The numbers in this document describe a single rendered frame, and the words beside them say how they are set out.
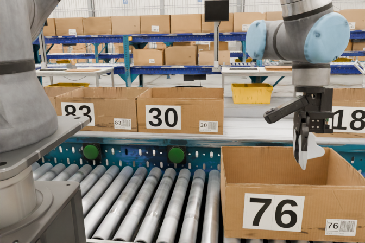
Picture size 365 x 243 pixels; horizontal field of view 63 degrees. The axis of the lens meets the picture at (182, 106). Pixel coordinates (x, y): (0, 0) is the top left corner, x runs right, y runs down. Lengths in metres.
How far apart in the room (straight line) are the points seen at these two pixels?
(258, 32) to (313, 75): 0.18
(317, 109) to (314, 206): 0.27
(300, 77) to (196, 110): 0.63
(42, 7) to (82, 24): 5.86
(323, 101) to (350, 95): 0.88
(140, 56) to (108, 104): 4.42
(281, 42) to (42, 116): 0.47
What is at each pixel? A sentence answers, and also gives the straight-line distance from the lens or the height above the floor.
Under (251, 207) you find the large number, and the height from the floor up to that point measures 0.85.
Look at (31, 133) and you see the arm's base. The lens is 0.41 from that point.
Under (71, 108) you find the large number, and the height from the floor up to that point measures 1.00.
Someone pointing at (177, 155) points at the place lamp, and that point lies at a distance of 1.32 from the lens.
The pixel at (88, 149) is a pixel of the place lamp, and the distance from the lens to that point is 1.43.
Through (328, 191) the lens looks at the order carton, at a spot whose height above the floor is 0.90.
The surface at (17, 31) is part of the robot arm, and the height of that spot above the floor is 1.32.
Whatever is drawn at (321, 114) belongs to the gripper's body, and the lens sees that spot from 0.82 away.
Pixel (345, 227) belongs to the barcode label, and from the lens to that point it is 0.99.
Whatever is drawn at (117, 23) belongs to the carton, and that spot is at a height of 1.60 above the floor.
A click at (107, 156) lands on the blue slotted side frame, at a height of 0.78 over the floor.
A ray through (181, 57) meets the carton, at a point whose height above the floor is 0.94.
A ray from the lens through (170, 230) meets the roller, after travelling 0.98.
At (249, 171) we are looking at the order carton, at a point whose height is 0.82.
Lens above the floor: 1.31
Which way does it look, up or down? 13 degrees down
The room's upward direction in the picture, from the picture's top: 1 degrees counter-clockwise
